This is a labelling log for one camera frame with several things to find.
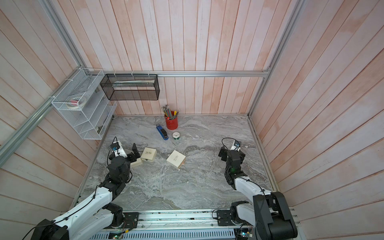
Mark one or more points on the tape roll on shelf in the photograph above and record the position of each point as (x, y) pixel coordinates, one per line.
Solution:
(76, 103)

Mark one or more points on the red pen holder cup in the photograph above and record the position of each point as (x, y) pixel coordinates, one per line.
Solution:
(172, 122)

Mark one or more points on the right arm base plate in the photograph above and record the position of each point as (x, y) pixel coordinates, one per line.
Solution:
(226, 218)

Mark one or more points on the blue stapler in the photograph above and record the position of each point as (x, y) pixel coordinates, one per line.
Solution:
(162, 132)

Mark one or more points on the small cream jewelry box front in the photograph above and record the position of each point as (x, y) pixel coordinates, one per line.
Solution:
(137, 163)

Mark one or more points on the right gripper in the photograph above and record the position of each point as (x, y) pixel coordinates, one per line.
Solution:
(226, 153)

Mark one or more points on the large cream jewelry box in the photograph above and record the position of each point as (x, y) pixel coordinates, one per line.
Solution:
(176, 159)

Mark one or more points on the aluminium front rail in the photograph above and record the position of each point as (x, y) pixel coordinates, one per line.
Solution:
(168, 224)

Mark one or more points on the black mesh wall basket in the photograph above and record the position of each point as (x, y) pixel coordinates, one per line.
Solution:
(131, 87)

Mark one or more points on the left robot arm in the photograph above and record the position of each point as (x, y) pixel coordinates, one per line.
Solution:
(97, 211)

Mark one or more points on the pens in cup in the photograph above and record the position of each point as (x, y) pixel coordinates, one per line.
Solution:
(170, 115)

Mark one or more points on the white wire wall shelf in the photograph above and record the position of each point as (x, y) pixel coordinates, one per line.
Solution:
(84, 105)

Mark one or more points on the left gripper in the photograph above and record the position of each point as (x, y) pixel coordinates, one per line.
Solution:
(131, 155)

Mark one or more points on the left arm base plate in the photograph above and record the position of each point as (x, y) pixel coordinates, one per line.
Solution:
(125, 220)

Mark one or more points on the green sticker roll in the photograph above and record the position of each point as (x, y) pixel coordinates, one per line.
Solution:
(176, 135)

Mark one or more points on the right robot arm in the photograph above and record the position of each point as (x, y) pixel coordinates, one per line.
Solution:
(267, 211)

